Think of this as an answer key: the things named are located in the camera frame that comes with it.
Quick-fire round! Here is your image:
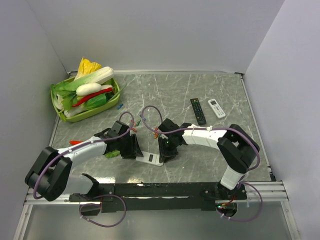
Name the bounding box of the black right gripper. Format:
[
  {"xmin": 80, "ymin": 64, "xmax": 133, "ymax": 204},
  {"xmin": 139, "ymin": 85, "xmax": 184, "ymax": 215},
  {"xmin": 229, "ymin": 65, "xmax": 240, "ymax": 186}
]
[{"xmin": 157, "ymin": 136, "xmax": 178, "ymax": 163}]

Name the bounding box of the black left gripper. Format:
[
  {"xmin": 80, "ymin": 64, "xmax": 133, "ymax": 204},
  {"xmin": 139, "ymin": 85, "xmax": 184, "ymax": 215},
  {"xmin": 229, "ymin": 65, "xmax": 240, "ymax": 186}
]
[{"xmin": 116, "ymin": 133, "xmax": 144, "ymax": 159}]

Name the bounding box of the red white remote control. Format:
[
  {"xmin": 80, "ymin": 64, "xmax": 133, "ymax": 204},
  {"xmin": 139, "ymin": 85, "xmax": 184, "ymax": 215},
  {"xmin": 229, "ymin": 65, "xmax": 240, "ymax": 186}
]
[{"xmin": 135, "ymin": 151, "xmax": 164, "ymax": 167}]

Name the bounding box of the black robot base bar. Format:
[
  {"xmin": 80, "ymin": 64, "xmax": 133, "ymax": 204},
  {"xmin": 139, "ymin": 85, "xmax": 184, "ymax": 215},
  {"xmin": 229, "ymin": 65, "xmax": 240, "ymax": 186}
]
[{"xmin": 69, "ymin": 182, "xmax": 247, "ymax": 213}]

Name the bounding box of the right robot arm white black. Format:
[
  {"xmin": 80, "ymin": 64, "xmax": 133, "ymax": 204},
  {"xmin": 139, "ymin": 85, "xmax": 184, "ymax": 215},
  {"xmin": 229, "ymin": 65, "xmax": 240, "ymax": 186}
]
[{"xmin": 157, "ymin": 118, "xmax": 260, "ymax": 199}]

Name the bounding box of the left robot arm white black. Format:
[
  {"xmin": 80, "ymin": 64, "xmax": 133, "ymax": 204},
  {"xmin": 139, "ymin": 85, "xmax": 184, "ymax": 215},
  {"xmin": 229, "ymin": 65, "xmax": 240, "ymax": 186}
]
[{"xmin": 24, "ymin": 120, "xmax": 144, "ymax": 202}]

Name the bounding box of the black TV remote control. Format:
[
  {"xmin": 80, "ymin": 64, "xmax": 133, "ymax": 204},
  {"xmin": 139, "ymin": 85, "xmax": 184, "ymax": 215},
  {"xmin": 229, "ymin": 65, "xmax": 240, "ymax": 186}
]
[{"xmin": 190, "ymin": 98, "xmax": 207, "ymax": 126}]

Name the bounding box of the white air conditioner remote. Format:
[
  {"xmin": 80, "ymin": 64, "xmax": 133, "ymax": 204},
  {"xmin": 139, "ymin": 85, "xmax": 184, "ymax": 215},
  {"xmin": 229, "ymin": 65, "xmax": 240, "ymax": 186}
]
[{"xmin": 207, "ymin": 98, "xmax": 226, "ymax": 119}]

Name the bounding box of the green plastic basket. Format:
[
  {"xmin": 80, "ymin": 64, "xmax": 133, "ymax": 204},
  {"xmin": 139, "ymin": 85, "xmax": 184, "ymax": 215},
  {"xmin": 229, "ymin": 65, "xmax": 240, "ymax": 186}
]
[{"xmin": 50, "ymin": 78, "xmax": 123, "ymax": 123}]

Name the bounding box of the orange carrot toy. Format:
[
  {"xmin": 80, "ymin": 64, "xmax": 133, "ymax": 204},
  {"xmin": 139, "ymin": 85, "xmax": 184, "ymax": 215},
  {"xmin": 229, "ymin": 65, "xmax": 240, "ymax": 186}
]
[{"xmin": 69, "ymin": 139, "xmax": 121, "ymax": 158}]

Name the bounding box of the red chili pepper toy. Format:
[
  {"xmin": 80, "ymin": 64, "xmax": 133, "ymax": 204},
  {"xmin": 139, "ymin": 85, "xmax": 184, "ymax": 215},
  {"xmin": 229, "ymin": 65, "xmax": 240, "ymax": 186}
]
[{"xmin": 72, "ymin": 87, "xmax": 113, "ymax": 108}]

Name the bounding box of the white radish toy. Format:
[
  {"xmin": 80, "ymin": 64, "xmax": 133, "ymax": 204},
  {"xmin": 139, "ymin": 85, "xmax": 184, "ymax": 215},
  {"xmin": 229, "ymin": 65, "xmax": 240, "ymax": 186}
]
[{"xmin": 76, "ymin": 83, "xmax": 102, "ymax": 97}]

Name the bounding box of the green leafy vegetable toy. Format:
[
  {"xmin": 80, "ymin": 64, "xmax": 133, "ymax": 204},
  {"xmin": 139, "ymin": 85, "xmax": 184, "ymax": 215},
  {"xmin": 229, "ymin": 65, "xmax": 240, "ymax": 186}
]
[{"xmin": 50, "ymin": 81, "xmax": 113, "ymax": 111}]

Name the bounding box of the napa cabbage toy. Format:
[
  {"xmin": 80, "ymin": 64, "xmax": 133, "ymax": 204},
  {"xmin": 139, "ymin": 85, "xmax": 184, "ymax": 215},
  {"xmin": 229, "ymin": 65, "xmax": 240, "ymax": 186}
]
[{"xmin": 74, "ymin": 57, "xmax": 114, "ymax": 85}]

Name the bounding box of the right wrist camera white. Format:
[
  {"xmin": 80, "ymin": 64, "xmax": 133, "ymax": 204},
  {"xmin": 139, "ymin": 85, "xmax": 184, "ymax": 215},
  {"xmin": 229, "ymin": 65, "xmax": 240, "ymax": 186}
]
[{"xmin": 161, "ymin": 134, "xmax": 168, "ymax": 140}]

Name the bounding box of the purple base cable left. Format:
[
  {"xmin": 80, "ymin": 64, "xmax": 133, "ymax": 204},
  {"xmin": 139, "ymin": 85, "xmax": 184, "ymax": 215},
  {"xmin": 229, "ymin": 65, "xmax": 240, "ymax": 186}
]
[{"xmin": 79, "ymin": 194, "xmax": 127, "ymax": 228}]

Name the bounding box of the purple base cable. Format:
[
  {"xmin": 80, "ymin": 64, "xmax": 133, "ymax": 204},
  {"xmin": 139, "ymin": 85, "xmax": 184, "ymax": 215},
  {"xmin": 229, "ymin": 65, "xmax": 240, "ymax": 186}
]
[
  {"xmin": 79, "ymin": 194, "xmax": 127, "ymax": 228},
  {"xmin": 216, "ymin": 182, "xmax": 263, "ymax": 223}
]

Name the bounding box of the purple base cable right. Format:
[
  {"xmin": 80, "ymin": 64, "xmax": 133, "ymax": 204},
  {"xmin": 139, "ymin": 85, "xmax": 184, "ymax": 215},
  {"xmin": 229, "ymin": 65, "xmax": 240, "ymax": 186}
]
[{"xmin": 216, "ymin": 182, "xmax": 263, "ymax": 223}]

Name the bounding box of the aluminium frame rail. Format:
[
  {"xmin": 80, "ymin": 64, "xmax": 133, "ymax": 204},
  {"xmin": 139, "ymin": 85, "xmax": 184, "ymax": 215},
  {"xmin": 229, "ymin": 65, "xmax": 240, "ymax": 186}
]
[{"xmin": 12, "ymin": 117, "xmax": 290, "ymax": 240}]

